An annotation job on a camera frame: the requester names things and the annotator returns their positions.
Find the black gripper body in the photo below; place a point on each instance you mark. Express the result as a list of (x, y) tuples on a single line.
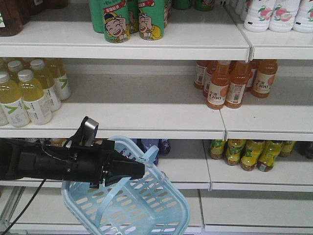
[(89, 164)]

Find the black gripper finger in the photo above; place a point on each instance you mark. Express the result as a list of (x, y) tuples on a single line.
[(111, 178), (121, 166)]

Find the light blue plastic basket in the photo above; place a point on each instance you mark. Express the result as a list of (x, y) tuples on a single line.
[(148, 206)]

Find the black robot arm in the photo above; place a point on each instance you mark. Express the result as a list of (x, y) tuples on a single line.
[(19, 159)]

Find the blue sports drink bottle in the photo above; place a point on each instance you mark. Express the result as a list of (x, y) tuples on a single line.
[(146, 144)]

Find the pale yellow drink bottle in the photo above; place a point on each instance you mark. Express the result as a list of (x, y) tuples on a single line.
[(59, 75), (34, 98), (11, 101), (43, 75)]

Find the yellow lemon tea bottle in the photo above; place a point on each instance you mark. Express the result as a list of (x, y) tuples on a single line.
[(271, 150), (287, 148), (253, 150), (233, 151)]

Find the orange C100 juice bottle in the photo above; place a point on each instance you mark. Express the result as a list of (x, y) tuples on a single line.
[(265, 77), (219, 85), (238, 80)]

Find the green cartoon drink can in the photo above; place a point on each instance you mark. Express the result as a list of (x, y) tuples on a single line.
[(151, 19), (116, 21)]

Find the white peach drink bottle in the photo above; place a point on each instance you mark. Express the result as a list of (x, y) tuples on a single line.
[(258, 15), (283, 15)]

